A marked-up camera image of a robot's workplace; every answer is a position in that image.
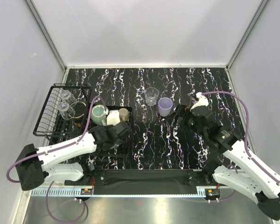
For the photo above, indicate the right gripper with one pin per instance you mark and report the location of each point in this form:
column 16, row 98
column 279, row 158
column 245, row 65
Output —
column 181, row 111

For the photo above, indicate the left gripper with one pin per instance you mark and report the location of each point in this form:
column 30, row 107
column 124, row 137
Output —
column 107, row 127

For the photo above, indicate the lilac plastic cup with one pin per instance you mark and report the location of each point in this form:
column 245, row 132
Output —
column 165, row 106

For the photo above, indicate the green glazed ceramic mug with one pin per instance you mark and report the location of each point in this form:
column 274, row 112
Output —
column 98, row 115

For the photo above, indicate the small beige mug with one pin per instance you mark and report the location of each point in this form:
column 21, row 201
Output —
column 124, row 114

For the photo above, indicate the tall clear glass tumbler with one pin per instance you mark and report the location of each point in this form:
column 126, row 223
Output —
column 151, row 96

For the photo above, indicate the black mug red inside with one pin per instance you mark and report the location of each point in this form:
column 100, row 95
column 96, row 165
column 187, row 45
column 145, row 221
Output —
column 79, row 116

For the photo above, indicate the small clear glass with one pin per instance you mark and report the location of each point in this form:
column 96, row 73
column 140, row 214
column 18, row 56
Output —
column 66, row 111
column 68, row 97

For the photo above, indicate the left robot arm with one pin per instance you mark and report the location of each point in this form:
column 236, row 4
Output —
column 36, row 165

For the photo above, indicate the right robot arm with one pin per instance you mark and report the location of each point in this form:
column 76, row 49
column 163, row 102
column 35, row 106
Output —
column 260, row 183

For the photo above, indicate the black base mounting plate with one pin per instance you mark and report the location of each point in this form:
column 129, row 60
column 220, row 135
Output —
column 144, row 182

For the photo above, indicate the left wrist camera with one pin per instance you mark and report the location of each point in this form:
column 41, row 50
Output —
column 113, row 118

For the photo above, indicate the black wire dish rack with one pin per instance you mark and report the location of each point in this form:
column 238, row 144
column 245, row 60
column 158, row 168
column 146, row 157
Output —
column 55, row 129

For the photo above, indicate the grey cable duct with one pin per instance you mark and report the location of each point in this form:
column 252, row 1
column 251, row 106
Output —
column 80, row 192

